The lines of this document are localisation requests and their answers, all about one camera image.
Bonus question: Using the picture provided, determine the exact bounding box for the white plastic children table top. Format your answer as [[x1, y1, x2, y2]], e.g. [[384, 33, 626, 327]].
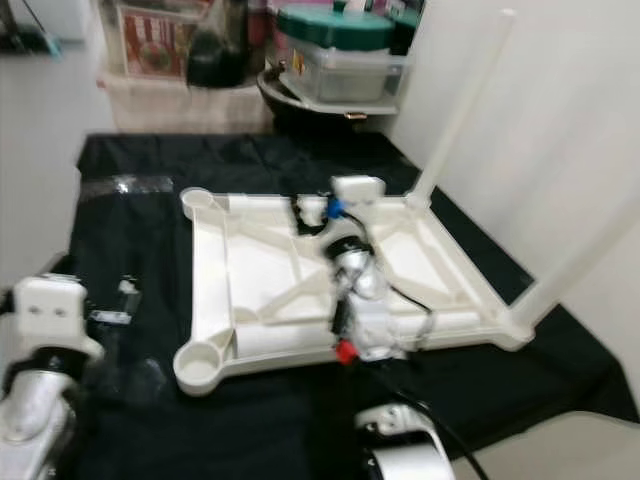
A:
[[172, 187, 536, 398]]

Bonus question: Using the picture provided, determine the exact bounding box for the clear tape cross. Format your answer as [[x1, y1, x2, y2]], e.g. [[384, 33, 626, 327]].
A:
[[88, 358, 166, 403]]

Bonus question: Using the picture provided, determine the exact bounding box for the black wok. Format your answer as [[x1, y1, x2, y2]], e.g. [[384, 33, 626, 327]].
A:
[[257, 68, 401, 126]]

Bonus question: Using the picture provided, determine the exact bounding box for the clear tape strip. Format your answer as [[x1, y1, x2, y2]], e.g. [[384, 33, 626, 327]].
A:
[[82, 175, 173, 199]]

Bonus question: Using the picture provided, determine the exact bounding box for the clear plastic storage box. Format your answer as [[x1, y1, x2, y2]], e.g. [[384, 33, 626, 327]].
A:
[[275, 40, 411, 106]]

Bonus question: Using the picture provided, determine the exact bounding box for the dark plastic bag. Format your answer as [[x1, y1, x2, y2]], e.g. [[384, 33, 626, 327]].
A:
[[188, 0, 251, 89]]

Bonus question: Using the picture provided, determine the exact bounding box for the green lidded pot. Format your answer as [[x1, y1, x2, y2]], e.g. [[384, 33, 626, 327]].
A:
[[275, 2, 396, 51]]

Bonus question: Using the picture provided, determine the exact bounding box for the purple printed box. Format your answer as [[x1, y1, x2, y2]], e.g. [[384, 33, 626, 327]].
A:
[[385, 0, 426, 56]]

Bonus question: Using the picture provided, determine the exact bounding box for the orange lidded red print box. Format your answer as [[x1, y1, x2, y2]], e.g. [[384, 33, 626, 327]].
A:
[[105, 0, 221, 81]]

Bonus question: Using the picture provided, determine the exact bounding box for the white appliance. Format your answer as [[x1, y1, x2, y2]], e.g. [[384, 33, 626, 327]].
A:
[[25, 0, 91, 41]]

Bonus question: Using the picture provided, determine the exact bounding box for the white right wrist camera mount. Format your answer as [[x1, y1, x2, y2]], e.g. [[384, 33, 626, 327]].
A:
[[332, 175, 386, 208]]

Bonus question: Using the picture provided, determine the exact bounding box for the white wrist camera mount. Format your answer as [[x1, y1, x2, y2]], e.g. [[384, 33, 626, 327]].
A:
[[12, 275, 89, 361], [332, 175, 386, 208]]

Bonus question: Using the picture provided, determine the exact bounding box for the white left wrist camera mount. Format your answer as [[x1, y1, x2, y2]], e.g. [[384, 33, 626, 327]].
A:
[[12, 275, 89, 361]]

